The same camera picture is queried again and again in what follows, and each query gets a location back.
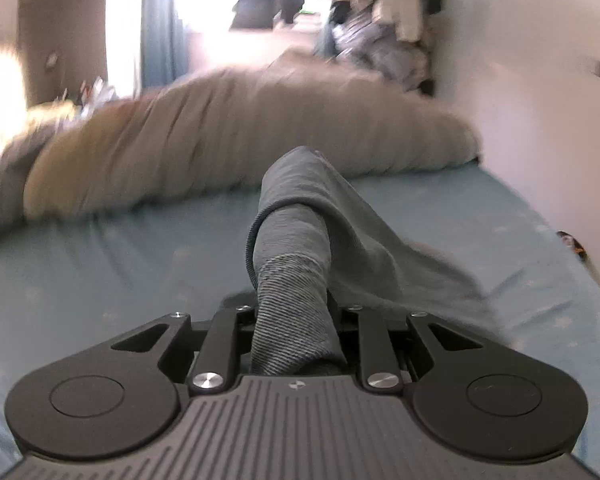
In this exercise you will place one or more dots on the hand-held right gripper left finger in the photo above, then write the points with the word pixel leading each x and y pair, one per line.
pixel 228 332

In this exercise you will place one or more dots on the blue curtain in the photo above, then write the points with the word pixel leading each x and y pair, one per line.
pixel 162 25

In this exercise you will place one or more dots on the pile of mixed clothes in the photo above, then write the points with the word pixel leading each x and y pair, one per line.
pixel 380 25

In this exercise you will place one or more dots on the beige bedside cabinet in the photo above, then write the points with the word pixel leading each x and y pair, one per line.
pixel 62 45

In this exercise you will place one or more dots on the bed with light blue sheet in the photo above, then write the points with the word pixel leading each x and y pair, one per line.
pixel 105 270

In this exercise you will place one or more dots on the beige quilted blanket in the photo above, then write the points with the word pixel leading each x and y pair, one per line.
pixel 230 130

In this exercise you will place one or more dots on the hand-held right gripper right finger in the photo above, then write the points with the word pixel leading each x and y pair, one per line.
pixel 371 335

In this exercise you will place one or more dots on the small dark object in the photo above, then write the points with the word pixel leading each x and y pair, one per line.
pixel 572 245

